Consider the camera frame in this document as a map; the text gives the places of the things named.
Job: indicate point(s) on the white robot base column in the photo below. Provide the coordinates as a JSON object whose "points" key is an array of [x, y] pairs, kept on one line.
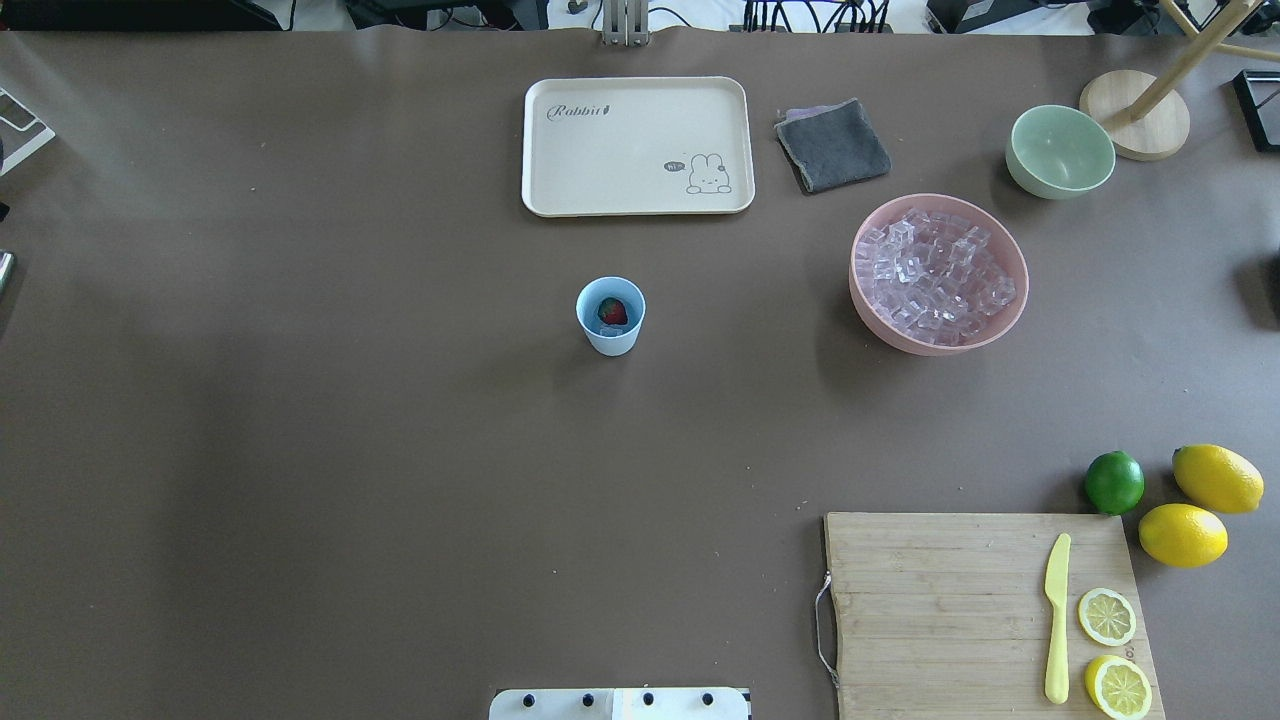
{"points": [[713, 702]]}

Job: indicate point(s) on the lemon half near edge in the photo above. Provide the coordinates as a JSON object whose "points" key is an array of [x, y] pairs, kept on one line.
{"points": [[1118, 687]]}

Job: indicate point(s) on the cream rabbit tray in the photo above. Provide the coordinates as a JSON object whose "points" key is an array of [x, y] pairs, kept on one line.
{"points": [[614, 146]]}

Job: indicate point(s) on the wooden mug tree stand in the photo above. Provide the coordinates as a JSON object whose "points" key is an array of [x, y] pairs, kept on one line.
{"points": [[1146, 119]]}

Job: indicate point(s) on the pink bowl of ice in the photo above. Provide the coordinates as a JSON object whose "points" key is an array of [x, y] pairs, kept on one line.
{"points": [[934, 275]]}

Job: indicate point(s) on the green lime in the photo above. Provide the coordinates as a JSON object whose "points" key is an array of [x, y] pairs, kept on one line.
{"points": [[1115, 483]]}

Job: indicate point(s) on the grey folded cloth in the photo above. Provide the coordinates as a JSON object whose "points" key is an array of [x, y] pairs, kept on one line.
{"points": [[832, 145]]}

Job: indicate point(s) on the white wire cup rack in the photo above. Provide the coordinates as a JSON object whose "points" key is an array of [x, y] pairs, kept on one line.
{"points": [[22, 132]]}

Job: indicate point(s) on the light blue plastic cup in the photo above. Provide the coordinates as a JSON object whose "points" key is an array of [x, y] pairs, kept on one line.
{"points": [[589, 298]]}

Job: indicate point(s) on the whole yellow lemon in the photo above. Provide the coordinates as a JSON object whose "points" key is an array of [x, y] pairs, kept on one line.
{"points": [[1218, 479], [1182, 535]]}

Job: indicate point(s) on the wooden cutting board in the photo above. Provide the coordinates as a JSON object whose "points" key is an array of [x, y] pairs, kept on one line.
{"points": [[942, 615]]}

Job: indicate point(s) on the red strawberry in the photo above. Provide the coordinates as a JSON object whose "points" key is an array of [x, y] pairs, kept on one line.
{"points": [[612, 311]]}

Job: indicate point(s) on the yellow plastic knife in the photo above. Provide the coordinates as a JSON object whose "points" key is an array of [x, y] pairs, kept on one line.
{"points": [[1056, 681]]}

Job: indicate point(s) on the steel muddler with black tip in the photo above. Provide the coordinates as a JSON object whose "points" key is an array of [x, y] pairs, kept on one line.
{"points": [[7, 267]]}

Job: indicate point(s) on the green ceramic bowl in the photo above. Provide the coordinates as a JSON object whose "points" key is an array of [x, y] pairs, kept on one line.
{"points": [[1058, 153]]}

